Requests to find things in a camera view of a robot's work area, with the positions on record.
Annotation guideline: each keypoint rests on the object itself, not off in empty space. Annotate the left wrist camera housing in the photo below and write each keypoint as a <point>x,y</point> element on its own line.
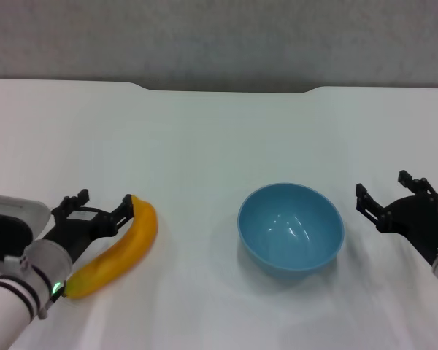
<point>7,222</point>

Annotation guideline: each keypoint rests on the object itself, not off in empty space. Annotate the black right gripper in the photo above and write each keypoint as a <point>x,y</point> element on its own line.
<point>419,222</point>

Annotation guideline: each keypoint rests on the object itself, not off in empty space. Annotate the blue bowl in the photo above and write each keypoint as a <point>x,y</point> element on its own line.
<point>290,233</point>

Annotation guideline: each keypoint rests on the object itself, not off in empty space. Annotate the yellow banana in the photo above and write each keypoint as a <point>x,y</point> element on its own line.
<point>131,244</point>

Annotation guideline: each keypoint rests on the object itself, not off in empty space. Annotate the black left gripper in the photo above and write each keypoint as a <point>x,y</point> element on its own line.
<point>76,229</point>

